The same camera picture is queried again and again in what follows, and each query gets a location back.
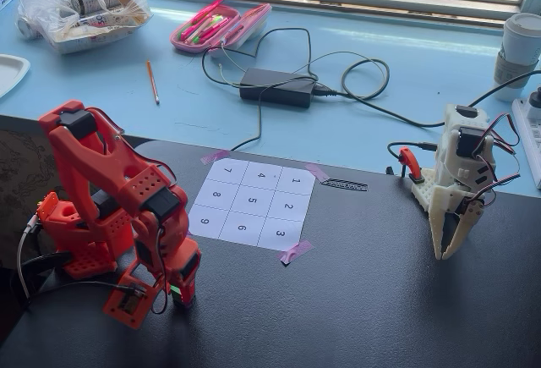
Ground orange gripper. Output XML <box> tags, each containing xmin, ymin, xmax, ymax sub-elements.
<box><xmin>161</xmin><ymin>232</ymin><xmax>203</xmax><ymax>308</ymax></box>

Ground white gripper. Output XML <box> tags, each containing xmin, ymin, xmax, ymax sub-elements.
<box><xmin>429</xmin><ymin>181</ymin><xmax>487</xmax><ymax>261</ymax></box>

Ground white numbered grid paper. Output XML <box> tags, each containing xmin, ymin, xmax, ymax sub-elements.
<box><xmin>187</xmin><ymin>157</ymin><xmax>316</xmax><ymax>249</ymax></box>

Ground orange table clamp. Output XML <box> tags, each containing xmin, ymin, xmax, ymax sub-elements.
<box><xmin>398</xmin><ymin>146</ymin><xmax>424</xmax><ymax>184</ymax></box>

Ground white power strip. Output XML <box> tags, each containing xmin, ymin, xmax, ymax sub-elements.
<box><xmin>511</xmin><ymin>96</ymin><xmax>541</xmax><ymax>189</ymax></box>

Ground black white striped label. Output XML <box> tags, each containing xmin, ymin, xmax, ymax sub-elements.
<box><xmin>320</xmin><ymin>178</ymin><xmax>369</xmax><ymax>193</ymax></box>

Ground pink tape piece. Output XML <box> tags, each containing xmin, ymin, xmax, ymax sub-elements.
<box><xmin>303</xmin><ymin>162</ymin><xmax>333</xmax><ymax>184</ymax></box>
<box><xmin>200</xmin><ymin>150</ymin><xmax>232</xmax><ymax>166</ymax></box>
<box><xmin>276</xmin><ymin>239</ymin><xmax>315</xmax><ymax>265</ymax></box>

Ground white paper coffee cup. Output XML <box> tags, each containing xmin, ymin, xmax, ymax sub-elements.
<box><xmin>491</xmin><ymin>12</ymin><xmax>541</xmax><ymax>103</ymax></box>

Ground orange pencil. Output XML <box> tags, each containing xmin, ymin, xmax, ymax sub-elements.
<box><xmin>145</xmin><ymin>60</ymin><xmax>161</xmax><ymax>106</ymax></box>

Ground black power adapter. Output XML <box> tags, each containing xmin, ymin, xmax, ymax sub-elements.
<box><xmin>238</xmin><ymin>67</ymin><xmax>318</xmax><ymax>109</ymax></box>

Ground printed food carton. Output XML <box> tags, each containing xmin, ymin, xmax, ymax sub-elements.
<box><xmin>41</xmin><ymin>8</ymin><xmax>145</xmax><ymax>54</ymax></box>

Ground pink pen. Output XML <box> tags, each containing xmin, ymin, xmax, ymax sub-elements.
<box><xmin>179</xmin><ymin>0</ymin><xmax>226</xmax><ymax>42</ymax></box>

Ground pink pencil case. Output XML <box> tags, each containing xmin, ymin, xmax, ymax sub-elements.
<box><xmin>169</xmin><ymin>0</ymin><xmax>273</xmax><ymax>58</ymax></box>

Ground white plate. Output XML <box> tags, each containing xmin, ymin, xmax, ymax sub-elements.
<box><xmin>0</xmin><ymin>53</ymin><xmax>32</xmax><ymax>100</ymax></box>

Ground clear plastic bag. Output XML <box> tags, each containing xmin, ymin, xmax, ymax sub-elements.
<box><xmin>16</xmin><ymin>0</ymin><xmax>153</xmax><ymax>54</ymax></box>

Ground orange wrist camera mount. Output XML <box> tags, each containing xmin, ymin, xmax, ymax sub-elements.
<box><xmin>102</xmin><ymin>272</ymin><xmax>150</xmax><ymax>329</ymax></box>

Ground black camera cable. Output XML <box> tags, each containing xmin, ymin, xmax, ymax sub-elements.
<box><xmin>25</xmin><ymin>279</ymin><xmax>143</xmax><ymax>302</ymax></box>

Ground black cable of white arm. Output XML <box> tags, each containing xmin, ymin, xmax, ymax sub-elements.
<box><xmin>385</xmin><ymin>140</ymin><xmax>439</xmax><ymax>175</ymax></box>

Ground white usb cable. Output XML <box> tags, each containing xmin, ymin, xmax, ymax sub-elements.
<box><xmin>15</xmin><ymin>213</ymin><xmax>44</xmax><ymax>302</ymax></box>

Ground black power cord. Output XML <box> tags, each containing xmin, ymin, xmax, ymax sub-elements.
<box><xmin>229</xmin><ymin>88</ymin><xmax>265</xmax><ymax>152</ymax></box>

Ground black adapter output cable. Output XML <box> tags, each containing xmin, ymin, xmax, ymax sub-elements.
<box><xmin>201</xmin><ymin>27</ymin><xmax>450</xmax><ymax>129</ymax></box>

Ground thin white cable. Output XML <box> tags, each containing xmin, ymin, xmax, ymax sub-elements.
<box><xmin>216</xmin><ymin>44</ymin><xmax>247</xmax><ymax>89</ymax></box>

